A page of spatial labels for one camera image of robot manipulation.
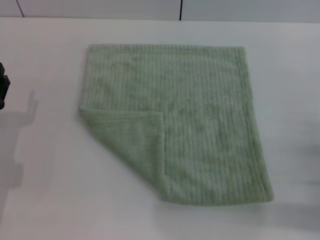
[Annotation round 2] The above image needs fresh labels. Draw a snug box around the light green ribbed towel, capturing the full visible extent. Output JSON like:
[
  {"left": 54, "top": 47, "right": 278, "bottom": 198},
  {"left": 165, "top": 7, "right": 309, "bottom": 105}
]
[{"left": 78, "top": 43, "right": 275, "bottom": 204}]

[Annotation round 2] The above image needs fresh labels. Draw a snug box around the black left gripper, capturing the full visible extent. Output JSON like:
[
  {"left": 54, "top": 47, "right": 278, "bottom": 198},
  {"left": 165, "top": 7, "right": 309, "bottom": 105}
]
[{"left": 0, "top": 62, "right": 11, "bottom": 110}]

